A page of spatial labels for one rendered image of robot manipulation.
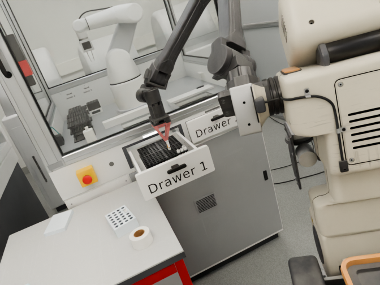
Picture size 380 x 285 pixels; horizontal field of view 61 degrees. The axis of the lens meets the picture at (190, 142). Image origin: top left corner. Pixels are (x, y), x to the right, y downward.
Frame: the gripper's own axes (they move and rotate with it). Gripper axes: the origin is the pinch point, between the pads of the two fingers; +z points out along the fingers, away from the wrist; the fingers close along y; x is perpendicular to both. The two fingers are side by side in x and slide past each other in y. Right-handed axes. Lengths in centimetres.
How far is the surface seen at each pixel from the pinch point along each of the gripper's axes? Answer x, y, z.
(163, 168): -5.5, 10.4, 7.5
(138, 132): -7.6, -23.3, 0.2
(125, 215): -23.6, 10.0, 19.9
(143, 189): -14.4, 10.4, 12.4
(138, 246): -22.2, 27.0, 23.0
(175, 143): 5.1, -11.0, 6.9
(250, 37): 149, -211, -14
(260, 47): 151, -197, -2
